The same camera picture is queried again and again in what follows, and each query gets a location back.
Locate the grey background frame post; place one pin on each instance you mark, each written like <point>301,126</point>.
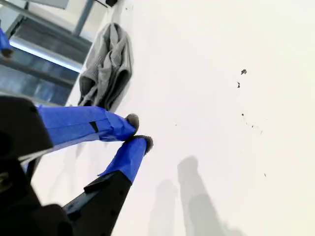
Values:
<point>83,17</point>

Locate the small black object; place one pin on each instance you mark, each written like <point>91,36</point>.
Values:
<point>110,2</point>

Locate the grey towel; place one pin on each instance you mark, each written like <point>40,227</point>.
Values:
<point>108,64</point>

